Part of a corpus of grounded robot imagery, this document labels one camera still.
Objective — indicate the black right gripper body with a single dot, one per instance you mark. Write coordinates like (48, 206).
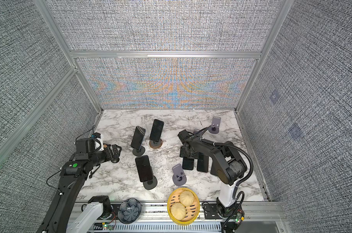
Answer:
(183, 153)

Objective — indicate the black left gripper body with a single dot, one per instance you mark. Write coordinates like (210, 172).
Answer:
(109, 156)

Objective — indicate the phone with reflective screen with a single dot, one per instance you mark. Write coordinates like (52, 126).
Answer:
(188, 163)

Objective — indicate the green edged phone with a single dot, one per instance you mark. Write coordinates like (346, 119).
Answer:
(214, 168)

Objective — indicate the purple phone stand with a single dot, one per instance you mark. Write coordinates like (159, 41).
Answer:
(179, 178)
(215, 125)

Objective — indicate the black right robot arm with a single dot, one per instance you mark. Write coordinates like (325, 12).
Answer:
(230, 163)

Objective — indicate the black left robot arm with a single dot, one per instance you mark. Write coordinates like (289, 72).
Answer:
(72, 178)

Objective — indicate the dark grey round phone stand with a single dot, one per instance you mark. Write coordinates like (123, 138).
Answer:
(139, 152)

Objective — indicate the purple front phone stand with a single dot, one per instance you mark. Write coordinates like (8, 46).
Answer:
(179, 178)

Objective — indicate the wooden base phone stand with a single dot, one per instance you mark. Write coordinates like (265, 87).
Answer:
(155, 145)

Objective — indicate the phone on wooden stand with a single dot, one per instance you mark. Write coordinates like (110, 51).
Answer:
(156, 131)

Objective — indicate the dark front phone stand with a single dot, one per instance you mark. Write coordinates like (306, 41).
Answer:
(150, 184)

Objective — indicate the black ladle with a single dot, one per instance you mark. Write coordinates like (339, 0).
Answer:
(115, 160)

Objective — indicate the upper steamed bun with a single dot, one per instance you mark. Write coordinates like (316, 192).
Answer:
(186, 198)

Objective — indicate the steamed bun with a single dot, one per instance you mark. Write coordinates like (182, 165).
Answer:
(178, 211)
(186, 198)

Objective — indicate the bamboo steamer basket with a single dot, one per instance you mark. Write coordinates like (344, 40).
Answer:
(192, 211)

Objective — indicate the dark flower shaped dish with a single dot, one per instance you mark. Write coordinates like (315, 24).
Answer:
(129, 211)

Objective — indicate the lower steamed bun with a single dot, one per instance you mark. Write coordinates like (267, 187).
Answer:
(178, 211)

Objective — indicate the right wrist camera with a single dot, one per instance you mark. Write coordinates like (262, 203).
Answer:
(183, 135)

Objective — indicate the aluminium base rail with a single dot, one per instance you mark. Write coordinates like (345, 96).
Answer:
(260, 217)

